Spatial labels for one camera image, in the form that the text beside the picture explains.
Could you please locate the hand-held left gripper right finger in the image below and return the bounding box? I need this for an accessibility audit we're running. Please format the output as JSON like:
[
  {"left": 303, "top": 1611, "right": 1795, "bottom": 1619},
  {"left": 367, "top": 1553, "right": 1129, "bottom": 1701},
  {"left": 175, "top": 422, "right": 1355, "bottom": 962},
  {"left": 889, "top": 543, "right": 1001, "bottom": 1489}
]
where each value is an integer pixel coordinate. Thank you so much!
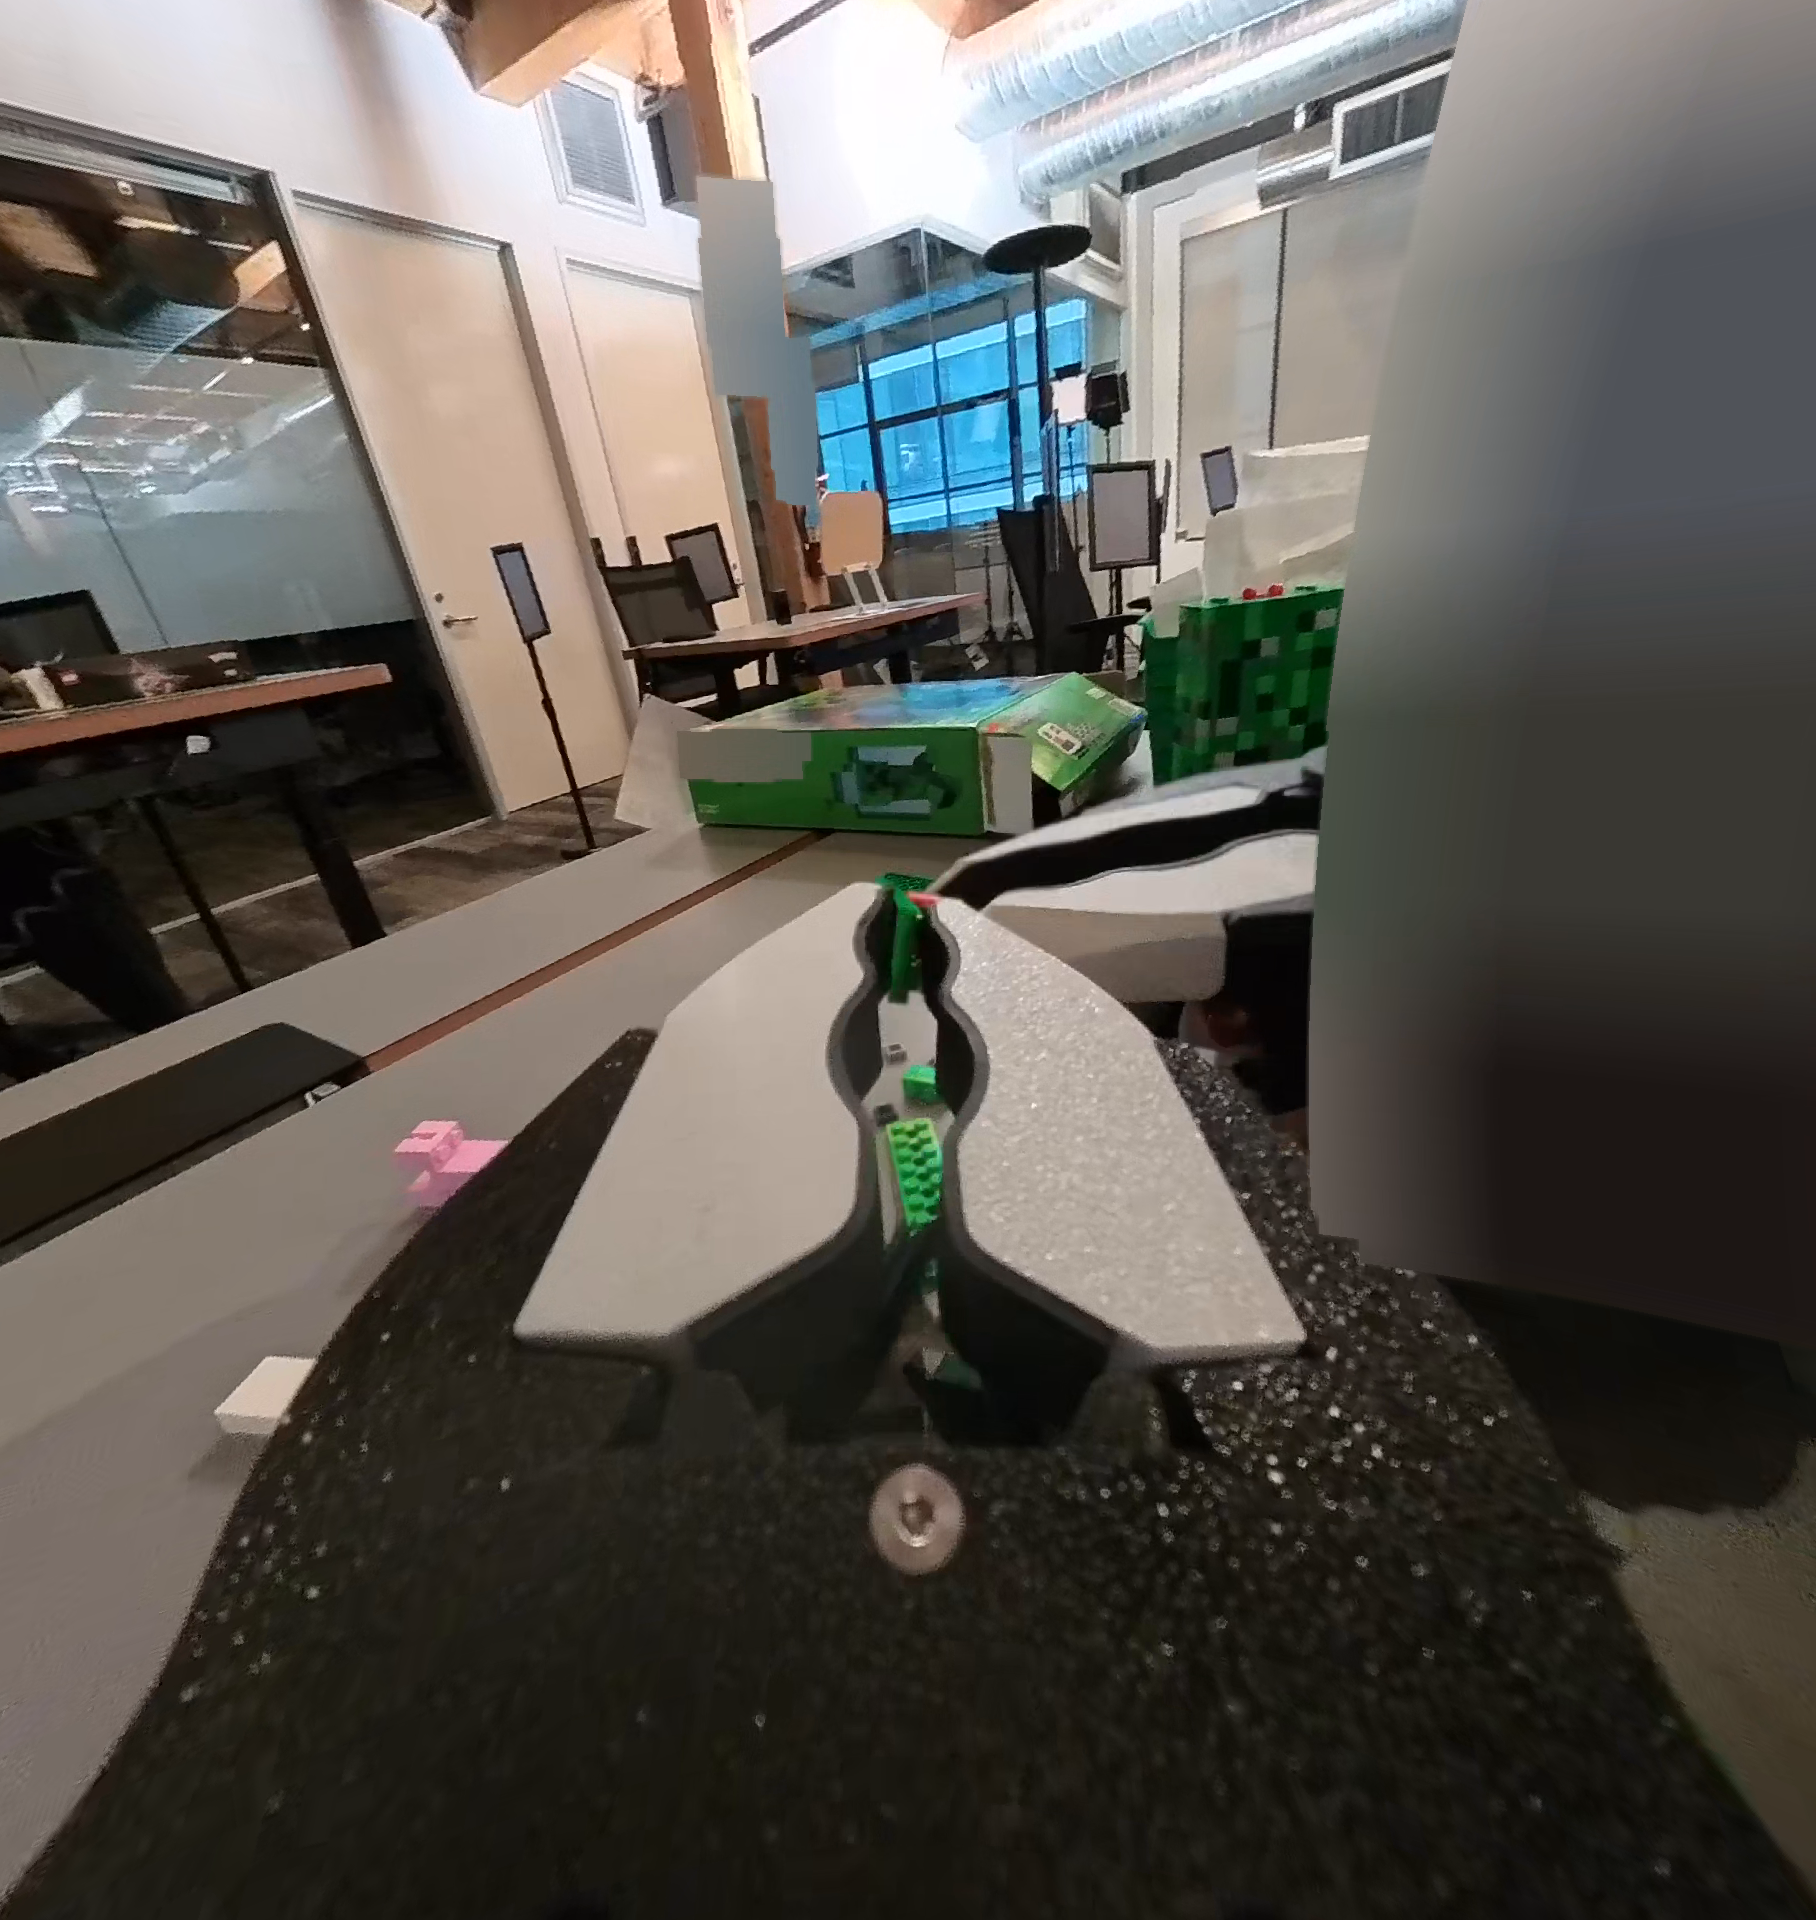
[{"left": 921, "top": 900, "right": 1309, "bottom": 1370}]

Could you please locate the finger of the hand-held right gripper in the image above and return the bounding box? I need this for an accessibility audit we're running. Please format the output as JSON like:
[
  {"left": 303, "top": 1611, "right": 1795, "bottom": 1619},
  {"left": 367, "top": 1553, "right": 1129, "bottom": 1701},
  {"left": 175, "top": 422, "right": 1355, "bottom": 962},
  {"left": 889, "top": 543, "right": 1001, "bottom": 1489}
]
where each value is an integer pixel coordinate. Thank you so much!
[
  {"left": 932, "top": 752, "right": 1325, "bottom": 908},
  {"left": 985, "top": 876, "right": 1323, "bottom": 1011}
]

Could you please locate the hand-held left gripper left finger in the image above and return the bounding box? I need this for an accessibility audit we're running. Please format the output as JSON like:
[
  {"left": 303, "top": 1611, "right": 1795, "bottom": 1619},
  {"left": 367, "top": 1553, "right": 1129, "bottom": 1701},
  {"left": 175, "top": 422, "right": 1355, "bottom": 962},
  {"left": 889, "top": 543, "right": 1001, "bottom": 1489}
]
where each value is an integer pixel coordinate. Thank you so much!
[{"left": 516, "top": 884, "right": 892, "bottom": 1368}]

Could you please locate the green plate with red flower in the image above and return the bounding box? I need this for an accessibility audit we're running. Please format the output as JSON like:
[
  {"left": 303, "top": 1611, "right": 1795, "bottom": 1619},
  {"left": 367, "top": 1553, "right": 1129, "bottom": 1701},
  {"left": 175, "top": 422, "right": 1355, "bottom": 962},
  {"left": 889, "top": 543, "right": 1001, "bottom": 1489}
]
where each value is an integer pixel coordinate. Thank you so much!
[{"left": 881, "top": 876, "right": 944, "bottom": 1006}]

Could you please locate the grey desk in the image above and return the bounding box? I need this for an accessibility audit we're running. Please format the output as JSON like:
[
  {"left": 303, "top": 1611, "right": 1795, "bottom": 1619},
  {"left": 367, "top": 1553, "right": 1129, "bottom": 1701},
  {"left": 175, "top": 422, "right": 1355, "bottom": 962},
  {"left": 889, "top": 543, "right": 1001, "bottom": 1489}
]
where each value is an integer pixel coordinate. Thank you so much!
[{"left": 0, "top": 772, "right": 1816, "bottom": 1920}]

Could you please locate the green pixel pattern brick model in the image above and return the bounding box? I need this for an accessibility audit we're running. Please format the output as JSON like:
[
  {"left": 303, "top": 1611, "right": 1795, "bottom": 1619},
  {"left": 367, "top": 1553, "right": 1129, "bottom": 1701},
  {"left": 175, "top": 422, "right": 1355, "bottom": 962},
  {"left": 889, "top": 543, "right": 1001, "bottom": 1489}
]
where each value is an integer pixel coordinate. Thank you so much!
[{"left": 1145, "top": 583, "right": 1349, "bottom": 784}]

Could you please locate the pink toy pig figure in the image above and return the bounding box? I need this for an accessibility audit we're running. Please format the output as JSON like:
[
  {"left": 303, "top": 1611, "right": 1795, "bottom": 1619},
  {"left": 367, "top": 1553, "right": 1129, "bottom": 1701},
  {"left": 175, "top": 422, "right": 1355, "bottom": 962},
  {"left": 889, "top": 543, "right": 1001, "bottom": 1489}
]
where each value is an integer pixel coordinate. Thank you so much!
[{"left": 392, "top": 1119, "right": 508, "bottom": 1213}]

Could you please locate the green toy set box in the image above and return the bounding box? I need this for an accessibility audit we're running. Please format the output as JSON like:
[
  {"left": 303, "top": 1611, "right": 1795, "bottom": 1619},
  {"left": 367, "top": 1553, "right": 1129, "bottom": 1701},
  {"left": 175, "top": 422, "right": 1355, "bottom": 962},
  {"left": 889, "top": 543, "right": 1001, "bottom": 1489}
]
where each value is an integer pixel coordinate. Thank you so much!
[{"left": 678, "top": 671, "right": 1153, "bottom": 840}]

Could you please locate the white paper sheet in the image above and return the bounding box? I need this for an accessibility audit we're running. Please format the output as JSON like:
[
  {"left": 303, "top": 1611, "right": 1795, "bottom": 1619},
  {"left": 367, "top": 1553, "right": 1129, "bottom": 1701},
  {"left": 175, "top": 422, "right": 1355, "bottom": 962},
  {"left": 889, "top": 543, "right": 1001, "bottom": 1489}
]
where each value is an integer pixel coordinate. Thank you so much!
[{"left": 615, "top": 690, "right": 702, "bottom": 835}]

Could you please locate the wooden top table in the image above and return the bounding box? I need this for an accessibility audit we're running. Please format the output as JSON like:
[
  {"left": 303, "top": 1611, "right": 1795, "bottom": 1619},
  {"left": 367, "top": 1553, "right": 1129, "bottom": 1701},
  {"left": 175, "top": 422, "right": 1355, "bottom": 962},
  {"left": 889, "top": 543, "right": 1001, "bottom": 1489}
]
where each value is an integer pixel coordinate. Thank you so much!
[
  {"left": 0, "top": 659, "right": 396, "bottom": 1059},
  {"left": 623, "top": 591, "right": 989, "bottom": 727}
]

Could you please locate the tan wooden chair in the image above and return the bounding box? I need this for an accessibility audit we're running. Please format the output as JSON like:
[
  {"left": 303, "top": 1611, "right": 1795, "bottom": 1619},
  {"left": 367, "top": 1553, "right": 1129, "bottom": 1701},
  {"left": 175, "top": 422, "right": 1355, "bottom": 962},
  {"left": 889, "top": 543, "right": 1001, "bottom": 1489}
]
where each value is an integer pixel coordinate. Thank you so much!
[{"left": 818, "top": 486, "right": 897, "bottom": 614}]

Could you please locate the small white brick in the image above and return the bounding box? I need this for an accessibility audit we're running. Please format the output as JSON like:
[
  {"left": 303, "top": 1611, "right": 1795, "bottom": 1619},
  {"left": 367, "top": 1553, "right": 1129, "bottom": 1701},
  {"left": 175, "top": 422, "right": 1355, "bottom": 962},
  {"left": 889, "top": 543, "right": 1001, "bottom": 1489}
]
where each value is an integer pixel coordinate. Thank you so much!
[{"left": 213, "top": 1354, "right": 315, "bottom": 1436}]

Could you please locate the black office chair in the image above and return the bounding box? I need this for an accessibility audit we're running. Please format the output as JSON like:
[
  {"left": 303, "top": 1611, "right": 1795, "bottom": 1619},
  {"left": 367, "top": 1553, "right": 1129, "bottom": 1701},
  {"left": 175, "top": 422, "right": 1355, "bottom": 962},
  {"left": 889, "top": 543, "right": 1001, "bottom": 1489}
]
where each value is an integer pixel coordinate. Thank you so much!
[
  {"left": 0, "top": 587, "right": 126, "bottom": 671},
  {"left": 593, "top": 553, "right": 734, "bottom": 711}
]

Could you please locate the tablet on floor stand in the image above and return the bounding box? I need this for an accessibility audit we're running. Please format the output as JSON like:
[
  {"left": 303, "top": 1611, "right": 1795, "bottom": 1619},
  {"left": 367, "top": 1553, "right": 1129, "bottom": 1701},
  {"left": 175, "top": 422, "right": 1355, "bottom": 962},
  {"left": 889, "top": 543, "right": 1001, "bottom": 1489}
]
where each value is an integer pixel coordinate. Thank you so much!
[{"left": 491, "top": 541, "right": 600, "bottom": 856}]

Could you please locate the black rectangular pad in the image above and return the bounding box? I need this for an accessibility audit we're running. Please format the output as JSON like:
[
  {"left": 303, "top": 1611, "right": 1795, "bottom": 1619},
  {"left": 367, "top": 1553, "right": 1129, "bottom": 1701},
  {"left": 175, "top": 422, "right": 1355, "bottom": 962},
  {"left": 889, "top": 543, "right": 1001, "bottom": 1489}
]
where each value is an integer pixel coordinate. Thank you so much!
[{"left": 0, "top": 1022, "right": 372, "bottom": 1279}]

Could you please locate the white door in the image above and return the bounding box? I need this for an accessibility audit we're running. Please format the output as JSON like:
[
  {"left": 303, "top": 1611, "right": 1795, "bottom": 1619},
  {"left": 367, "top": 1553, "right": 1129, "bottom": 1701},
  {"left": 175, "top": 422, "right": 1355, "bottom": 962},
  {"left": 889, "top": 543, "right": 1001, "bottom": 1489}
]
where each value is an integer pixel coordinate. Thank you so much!
[
  {"left": 290, "top": 192, "right": 638, "bottom": 829},
  {"left": 562, "top": 255, "right": 748, "bottom": 683}
]

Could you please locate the black flat box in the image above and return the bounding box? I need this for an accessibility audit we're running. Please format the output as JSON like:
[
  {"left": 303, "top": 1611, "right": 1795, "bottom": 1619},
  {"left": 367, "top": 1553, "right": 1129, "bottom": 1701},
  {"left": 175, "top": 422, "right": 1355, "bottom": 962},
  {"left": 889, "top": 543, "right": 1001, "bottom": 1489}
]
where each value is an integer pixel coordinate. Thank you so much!
[{"left": 23, "top": 640, "right": 278, "bottom": 711}]

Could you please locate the silver ventilation duct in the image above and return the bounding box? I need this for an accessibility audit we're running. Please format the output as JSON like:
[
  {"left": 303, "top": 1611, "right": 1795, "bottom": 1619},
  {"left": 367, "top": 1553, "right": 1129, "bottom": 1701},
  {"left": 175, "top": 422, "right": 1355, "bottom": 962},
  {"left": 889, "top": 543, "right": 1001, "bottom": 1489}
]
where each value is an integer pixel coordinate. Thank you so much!
[
  {"left": 949, "top": 0, "right": 1469, "bottom": 144},
  {"left": 1016, "top": 91, "right": 1428, "bottom": 204}
]

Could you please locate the wall vent grille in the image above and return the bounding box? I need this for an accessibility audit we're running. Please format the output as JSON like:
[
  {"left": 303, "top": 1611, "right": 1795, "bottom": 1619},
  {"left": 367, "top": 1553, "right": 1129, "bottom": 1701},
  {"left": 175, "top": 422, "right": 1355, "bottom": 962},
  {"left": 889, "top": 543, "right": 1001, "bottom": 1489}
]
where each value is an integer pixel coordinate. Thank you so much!
[{"left": 536, "top": 66, "right": 649, "bottom": 228}]

